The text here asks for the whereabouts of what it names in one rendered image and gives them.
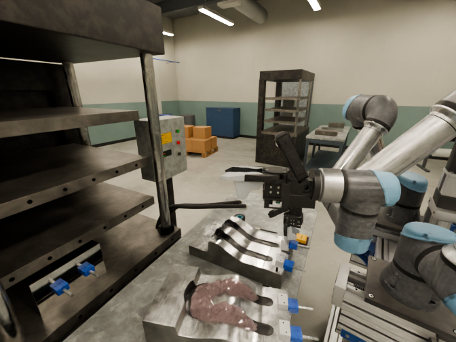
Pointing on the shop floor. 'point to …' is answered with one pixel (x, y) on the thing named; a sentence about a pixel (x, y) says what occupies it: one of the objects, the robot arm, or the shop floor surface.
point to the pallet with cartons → (200, 140)
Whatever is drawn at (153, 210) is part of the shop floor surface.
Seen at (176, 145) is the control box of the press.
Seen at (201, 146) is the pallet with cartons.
